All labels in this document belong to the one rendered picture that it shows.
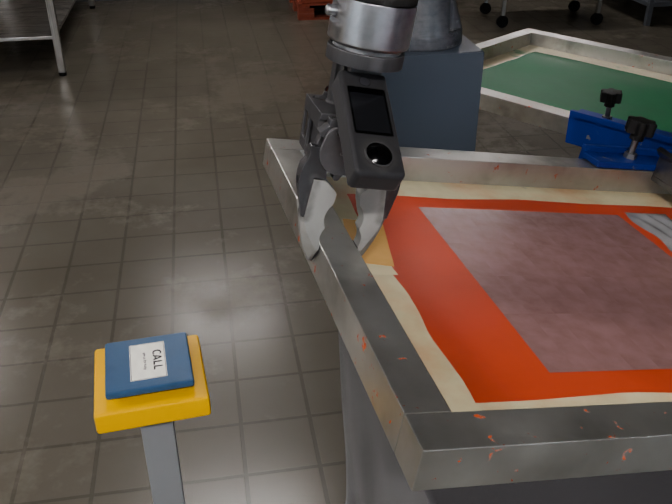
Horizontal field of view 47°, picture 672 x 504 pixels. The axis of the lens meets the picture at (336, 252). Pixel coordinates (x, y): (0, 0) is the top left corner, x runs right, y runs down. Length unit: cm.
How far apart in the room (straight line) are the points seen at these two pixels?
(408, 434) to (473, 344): 19
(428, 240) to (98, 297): 215
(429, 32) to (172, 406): 72
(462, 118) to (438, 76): 9
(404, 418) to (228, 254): 257
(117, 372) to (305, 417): 140
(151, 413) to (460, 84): 74
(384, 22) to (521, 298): 32
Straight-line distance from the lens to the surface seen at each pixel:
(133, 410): 91
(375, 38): 68
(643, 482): 87
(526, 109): 173
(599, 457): 62
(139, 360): 95
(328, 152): 71
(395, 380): 59
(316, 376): 244
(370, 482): 107
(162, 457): 103
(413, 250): 86
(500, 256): 90
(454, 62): 130
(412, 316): 74
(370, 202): 74
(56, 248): 330
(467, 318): 76
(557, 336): 78
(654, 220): 113
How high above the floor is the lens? 154
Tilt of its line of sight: 30 degrees down
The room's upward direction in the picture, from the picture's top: straight up
